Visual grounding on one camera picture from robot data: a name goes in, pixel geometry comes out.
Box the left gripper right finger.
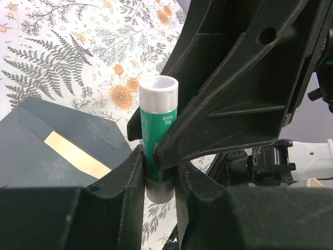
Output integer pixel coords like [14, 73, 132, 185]
[175, 162, 332, 249]

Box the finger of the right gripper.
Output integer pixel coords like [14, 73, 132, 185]
[126, 0, 263, 141]

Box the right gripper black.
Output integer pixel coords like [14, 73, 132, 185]
[153, 1, 332, 186]

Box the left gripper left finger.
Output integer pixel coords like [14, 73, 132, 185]
[1, 146, 145, 249]

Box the green white glue stick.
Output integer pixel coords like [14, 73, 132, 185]
[139, 75, 178, 204]

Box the grey envelope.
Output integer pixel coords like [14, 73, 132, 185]
[1, 97, 131, 188]

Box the floral table mat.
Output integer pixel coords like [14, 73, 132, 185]
[1, 1, 182, 123]

